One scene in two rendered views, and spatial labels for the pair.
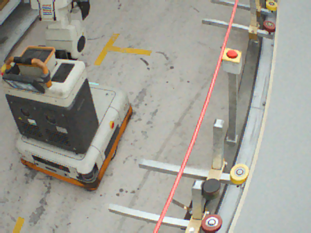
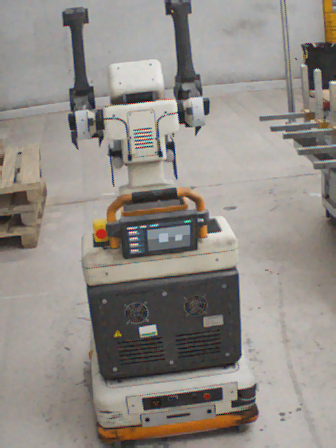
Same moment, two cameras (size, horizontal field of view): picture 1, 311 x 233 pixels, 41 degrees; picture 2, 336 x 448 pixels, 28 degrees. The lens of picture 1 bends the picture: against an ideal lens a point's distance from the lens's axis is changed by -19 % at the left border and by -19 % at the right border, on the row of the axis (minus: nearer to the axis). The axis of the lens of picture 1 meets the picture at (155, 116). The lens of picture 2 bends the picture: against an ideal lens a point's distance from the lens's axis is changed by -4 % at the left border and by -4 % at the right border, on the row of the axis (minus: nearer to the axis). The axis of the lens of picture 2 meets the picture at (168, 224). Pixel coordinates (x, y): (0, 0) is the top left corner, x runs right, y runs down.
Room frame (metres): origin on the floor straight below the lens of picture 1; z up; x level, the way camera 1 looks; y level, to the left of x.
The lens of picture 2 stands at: (-0.11, 1.75, 1.72)
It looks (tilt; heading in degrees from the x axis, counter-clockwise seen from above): 21 degrees down; 329
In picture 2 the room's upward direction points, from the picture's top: 5 degrees counter-clockwise
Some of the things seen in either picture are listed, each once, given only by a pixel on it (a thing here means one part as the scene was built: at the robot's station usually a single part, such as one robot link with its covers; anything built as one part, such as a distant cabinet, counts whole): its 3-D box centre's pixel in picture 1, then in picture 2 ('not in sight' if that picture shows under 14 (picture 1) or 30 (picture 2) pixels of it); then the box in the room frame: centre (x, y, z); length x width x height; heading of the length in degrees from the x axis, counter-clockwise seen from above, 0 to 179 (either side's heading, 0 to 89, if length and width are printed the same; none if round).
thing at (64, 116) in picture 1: (48, 93); (161, 286); (1.93, 0.59, 0.59); 0.55 x 0.34 x 0.83; 64
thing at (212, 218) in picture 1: (211, 227); not in sight; (0.79, -0.14, 0.85); 0.08 x 0.08 x 0.11
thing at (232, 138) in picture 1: (233, 106); not in sight; (1.32, -0.32, 0.93); 0.05 x 0.05 x 0.45; 65
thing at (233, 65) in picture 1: (232, 62); not in sight; (1.32, -0.32, 1.18); 0.07 x 0.07 x 0.08; 65
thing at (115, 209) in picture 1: (162, 220); not in sight; (0.88, 0.03, 0.84); 0.43 x 0.03 x 0.04; 65
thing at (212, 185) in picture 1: (210, 200); not in sight; (0.84, -0.14, 1.00); 0.06 x 0.06 x 0.22; 65
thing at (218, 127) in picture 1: (218, 161); not in sight; (1.08, -0.21, 0.89); 0.04 x 0.04 x 0.48; 65
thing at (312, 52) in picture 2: not in sight; (322, 69); (6.35, -4.67, 0.36); 0.59 x 0.58 x 0.73; 155
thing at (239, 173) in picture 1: (239, 179); not in sight; (1.00, -0.29, 0.85); 0.08 x 0.08 x 0.11
